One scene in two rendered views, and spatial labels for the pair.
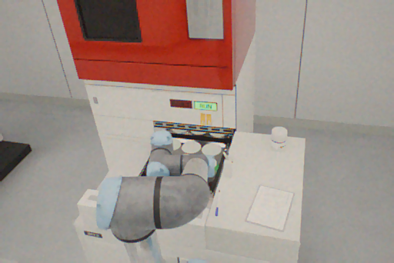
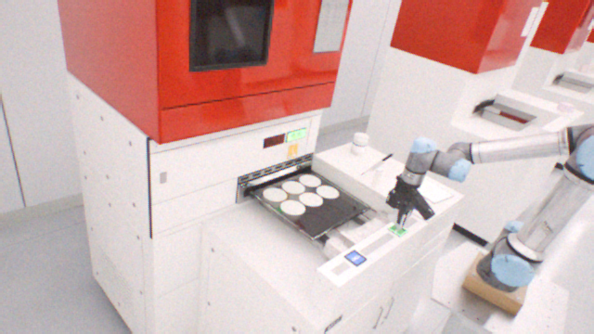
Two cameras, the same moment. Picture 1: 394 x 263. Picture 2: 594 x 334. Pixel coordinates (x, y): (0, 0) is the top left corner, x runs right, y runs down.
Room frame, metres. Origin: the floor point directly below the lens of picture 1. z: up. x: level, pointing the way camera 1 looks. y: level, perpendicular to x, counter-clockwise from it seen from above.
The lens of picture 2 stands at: (0.94, 1.39, 1.81)
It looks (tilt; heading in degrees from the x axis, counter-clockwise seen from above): 29 degrees down; 292
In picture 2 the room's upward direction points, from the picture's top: 10 degrees clockwise
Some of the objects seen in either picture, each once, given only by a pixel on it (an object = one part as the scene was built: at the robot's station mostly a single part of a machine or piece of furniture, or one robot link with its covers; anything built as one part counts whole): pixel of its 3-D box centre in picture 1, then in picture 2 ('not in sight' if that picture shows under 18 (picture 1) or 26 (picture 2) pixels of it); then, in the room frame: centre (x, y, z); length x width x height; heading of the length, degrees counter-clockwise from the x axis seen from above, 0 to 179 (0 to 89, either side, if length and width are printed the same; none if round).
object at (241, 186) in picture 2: (192, 137); (277, 180); (1.58, 0.02, 0.89); 0.44 x 0.02 x 0.10; 72
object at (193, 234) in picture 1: (144, 218); (373, 258); (1.05, 0.25, 0.89); 0.55 x 0.09 x 0.14; 72
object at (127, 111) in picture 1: (160, 113); (246, 163); (1.65, 0.18, 1.02); 0.82 x 0.03 x 0.40; 72
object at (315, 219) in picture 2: (185, 161); (311, 199); (1.39, 0.06, 0.90); 0.34 x 0.34 x 0.01; 72
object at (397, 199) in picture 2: not in sight; (404, 193); (1.03, 0.12, 1.11); 0.09 x 0.08 x 0.12; 162
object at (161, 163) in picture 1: (164, 166); (451, 165); (0.92, 0.11, 1.27); 0.11 x 0.11 x 0.08; 85
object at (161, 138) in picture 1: (162, 148); (421, 155); (1.02, 0.12, 1.27); 0.09 x 0.08 x 0.11; 175
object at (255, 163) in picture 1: (261, 188); (382, 186); (1.16, -0.27, 0.89); 0.62 x 0.35 x 0.14; 162
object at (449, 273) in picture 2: not in sight; (490, 302); (0.61, 0.03, 0.75); 0.45 x 0.44 x 0.13; 171
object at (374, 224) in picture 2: not in sight; (360, 237); (1.13, 0.13, 0.87); 0.36 x 0.08 x 0.03; 72
